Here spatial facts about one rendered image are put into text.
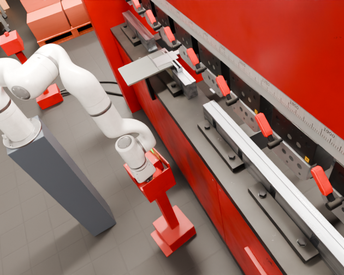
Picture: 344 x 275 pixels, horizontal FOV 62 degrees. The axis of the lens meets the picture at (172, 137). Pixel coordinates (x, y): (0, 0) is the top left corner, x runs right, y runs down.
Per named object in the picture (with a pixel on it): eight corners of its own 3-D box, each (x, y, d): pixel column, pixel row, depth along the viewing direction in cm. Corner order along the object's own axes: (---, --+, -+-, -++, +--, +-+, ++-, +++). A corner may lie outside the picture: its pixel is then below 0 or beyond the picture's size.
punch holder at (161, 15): (161, 37, 136) (153, 3, 124) (177, 30, 137) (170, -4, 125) (175, 51, 126) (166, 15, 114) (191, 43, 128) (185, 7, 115)
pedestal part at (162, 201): (166, 223, 188) (144, 180, 148) (174, 217, 189) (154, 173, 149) (172, 229, 184) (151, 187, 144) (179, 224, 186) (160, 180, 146)
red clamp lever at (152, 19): (144, 10, 126) (154, 30, 126) (153, 7, 126) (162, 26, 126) (144, 12, 128) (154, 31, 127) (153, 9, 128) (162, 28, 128)
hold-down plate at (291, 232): (247, 191, 109) (247, 187, 106) (259, 185, 109) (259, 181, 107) (304, 264, 89) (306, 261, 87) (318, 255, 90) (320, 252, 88)
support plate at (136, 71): (118, 70, 159) (117, 68, 158) (160, 51, 163) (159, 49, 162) (128, 86, 147) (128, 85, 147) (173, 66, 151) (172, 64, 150)
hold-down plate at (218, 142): (197, 127, 135) (196, 123, 133) (207, 123, 136) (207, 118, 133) (232, 173, 115) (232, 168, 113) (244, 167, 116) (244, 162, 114)
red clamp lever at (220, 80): (214, 77, 87) (229, 106, 86) (226, 72, 87) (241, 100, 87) (213, 79, 88) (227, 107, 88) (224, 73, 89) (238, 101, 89)
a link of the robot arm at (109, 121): (121, 83, 104) (152, 137, 125) (84, 107, 102) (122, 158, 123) (131, 92, 98) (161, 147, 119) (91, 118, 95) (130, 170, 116)
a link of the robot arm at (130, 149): (141, 147, 126) (123, 159, 124) (130, 129, 116) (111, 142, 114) (150, 159, 120) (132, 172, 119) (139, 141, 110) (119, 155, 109)
